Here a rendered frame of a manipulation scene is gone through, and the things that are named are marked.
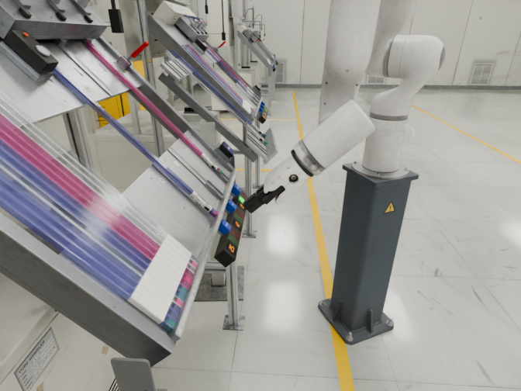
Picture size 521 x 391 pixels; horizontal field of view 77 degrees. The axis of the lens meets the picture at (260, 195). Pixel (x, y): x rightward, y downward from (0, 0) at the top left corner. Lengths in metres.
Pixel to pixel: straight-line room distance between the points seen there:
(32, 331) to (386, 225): 1.05
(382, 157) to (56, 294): 0.96
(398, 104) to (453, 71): 8.23
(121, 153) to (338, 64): 1.60
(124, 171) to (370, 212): 1.46
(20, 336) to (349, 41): 0.81
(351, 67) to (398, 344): 1.17
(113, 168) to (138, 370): 1.74
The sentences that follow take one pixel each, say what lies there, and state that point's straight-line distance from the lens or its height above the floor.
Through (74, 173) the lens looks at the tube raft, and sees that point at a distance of 0.61.
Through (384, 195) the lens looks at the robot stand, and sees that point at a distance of 1.17.
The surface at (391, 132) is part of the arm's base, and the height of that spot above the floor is 0.85.
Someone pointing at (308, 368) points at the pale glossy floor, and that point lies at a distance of 1.40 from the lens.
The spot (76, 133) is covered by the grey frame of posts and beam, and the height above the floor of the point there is 0.84.
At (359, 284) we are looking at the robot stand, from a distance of 1.34.
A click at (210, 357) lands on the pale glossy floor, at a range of 1.43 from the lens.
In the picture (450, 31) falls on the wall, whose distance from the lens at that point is 9.19.
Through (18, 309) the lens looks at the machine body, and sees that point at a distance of 0.86.
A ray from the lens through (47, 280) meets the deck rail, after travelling 0.50.
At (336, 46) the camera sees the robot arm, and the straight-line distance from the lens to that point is 0.68.
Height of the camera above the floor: 1.12
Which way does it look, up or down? 26 degrees down
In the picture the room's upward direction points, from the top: straight up
